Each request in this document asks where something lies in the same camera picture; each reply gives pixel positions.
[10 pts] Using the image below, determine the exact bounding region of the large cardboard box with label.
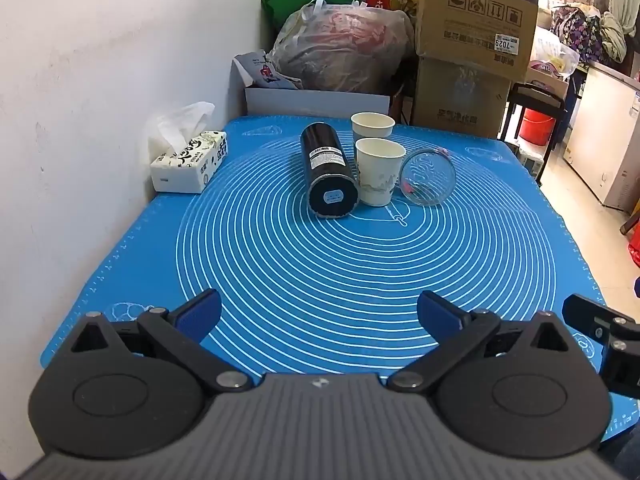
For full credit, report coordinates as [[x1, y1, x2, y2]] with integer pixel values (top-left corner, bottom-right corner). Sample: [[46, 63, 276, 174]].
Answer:
[[415, 0, 541, 83]]

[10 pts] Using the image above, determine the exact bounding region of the black thermos bottle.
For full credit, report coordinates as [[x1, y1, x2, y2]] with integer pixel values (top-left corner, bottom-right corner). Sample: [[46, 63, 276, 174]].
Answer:
[[300, 121, 360, 219]]

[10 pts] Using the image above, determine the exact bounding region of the plain cardboard box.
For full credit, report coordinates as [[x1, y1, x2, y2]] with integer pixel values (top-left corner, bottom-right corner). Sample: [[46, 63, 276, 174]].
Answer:
[[411, 55, 512, 139]]

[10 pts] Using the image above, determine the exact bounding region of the purple floral bag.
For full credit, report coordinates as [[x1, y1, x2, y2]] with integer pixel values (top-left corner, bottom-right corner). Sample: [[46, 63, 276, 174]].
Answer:
[[550, 5, 606, 63]]

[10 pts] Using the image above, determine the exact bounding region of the white chest freezer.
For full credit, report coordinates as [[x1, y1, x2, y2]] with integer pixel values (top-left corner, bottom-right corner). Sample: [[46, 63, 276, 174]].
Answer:
[[562, 60, 640, 211]]

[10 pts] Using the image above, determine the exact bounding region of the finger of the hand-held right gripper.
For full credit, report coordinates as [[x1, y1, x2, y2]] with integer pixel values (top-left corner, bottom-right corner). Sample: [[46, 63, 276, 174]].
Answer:
[[561, 294, 640, 392]]

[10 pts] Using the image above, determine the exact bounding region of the clear bag with red contents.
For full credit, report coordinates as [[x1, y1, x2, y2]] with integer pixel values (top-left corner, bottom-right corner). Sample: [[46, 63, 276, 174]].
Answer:
[[270, 0, 417, 95]]

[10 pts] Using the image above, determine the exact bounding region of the grey-green cloth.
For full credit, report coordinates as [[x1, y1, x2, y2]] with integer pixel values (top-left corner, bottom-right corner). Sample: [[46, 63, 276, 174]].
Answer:
[[600, 0, 640, 63]]

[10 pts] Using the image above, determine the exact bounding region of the white open box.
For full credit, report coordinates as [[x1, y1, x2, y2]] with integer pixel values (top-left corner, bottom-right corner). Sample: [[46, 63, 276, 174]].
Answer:
[[231, 52, 391, 118]]

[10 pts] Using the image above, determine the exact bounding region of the blue silicone baking mat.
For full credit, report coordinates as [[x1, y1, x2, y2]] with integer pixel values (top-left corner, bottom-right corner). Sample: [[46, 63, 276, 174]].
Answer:
[[40, 115, 633, 436]]

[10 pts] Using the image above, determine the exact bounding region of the clear glass cup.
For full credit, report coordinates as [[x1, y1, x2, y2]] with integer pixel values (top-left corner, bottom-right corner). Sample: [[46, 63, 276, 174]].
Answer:
[[398, 146, 456, 207]]

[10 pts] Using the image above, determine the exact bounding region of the plain paper cup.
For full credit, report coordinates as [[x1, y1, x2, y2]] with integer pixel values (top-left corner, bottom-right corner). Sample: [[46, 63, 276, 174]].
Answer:
[[350, 112, 395, 142]]

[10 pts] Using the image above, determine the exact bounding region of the printed tissue pack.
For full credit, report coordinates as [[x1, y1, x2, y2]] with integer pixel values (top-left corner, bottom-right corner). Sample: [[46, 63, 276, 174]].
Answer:
[[147, 101, 228, 194]]

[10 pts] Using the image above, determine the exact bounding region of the printed paper cup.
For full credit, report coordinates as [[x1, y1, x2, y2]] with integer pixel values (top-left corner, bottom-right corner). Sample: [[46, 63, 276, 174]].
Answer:
[[354, 138, 406, 207]]

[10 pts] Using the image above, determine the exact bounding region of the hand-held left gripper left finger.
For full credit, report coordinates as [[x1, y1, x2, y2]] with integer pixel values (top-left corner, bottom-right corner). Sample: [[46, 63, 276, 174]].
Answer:
[[70, 289, 253, 393]]

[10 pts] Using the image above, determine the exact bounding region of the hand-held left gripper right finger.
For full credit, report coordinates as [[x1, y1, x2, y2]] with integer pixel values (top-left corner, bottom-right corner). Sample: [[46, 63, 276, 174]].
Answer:
[[387, 290, 571, 393]]

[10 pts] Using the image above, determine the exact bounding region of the red bucket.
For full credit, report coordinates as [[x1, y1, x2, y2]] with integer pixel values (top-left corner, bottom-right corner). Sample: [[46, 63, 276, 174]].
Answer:
[[518, 109, 556, 145]]

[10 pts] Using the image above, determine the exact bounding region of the clear plastic bag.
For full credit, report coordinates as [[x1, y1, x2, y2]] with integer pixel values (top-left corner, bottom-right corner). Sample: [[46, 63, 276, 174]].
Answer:
[[530, 35, 581, 81]]

